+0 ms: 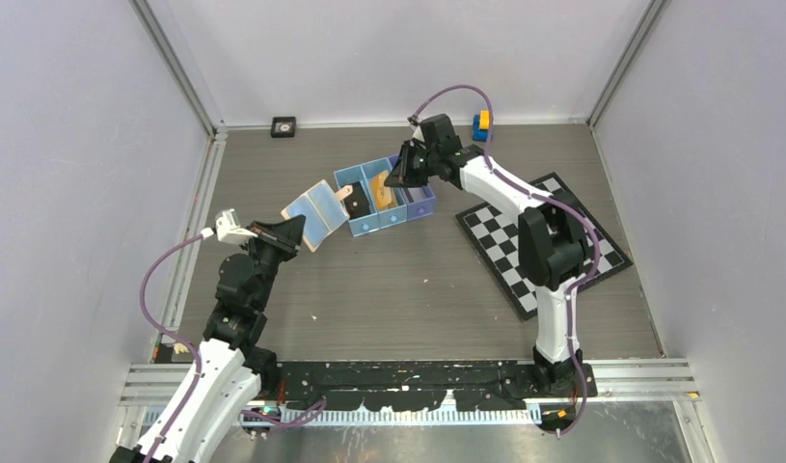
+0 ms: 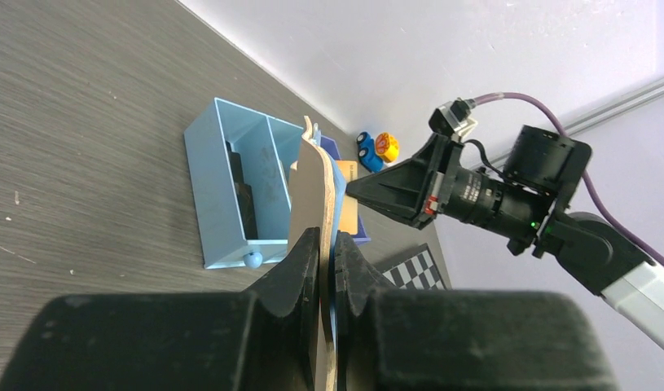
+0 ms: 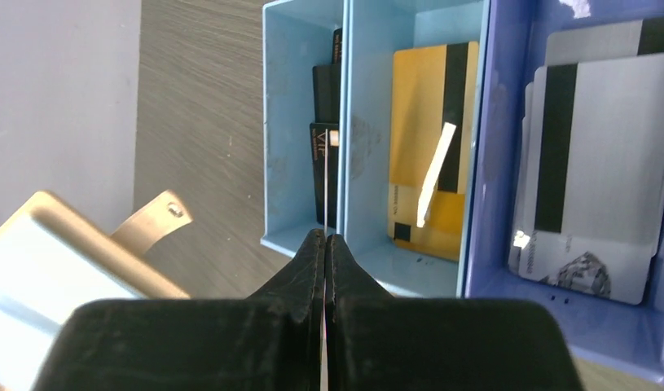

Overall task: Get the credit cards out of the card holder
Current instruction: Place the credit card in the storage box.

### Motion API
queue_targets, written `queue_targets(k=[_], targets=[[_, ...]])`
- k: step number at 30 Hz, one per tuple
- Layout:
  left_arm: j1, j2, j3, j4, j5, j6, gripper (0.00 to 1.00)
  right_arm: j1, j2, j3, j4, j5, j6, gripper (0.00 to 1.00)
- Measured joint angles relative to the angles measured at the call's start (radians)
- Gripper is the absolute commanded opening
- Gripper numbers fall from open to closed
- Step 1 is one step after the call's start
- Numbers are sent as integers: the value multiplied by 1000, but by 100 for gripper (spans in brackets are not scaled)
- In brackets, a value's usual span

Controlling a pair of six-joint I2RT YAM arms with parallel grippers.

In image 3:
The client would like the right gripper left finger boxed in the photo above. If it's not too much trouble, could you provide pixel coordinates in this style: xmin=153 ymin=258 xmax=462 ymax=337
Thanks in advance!
xmin=34 ymin=229 xmax=326 ymax=390

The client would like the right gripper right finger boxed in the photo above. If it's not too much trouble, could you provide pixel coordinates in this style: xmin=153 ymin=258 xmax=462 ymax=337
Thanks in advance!
xmin=326 ymin=235 xmax=583 ymax=390

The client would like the black VIP card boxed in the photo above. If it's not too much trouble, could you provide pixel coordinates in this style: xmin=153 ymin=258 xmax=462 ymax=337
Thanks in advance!
xmin=310 ymin=123 xmax=339 ymax=229

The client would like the beige leather card holder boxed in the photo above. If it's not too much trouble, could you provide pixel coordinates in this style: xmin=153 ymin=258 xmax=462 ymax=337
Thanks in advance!
xmin=0 ymin=190 xmax=193 ymax=390

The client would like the blue three-compartment organizer tray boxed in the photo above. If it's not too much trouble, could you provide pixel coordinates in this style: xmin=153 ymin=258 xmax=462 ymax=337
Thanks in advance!
xmin=260 ymin=0 xmax=664 ymax=387

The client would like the orange item in tray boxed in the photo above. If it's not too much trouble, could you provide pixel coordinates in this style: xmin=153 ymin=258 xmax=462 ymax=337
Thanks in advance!
xmin=387 ymin=41 xmax=479 ymax=261

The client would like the black item in tray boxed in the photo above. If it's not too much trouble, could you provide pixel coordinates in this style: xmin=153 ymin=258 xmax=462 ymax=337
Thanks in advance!
xmin=312 ymin=28 xmax=342 ymax=123

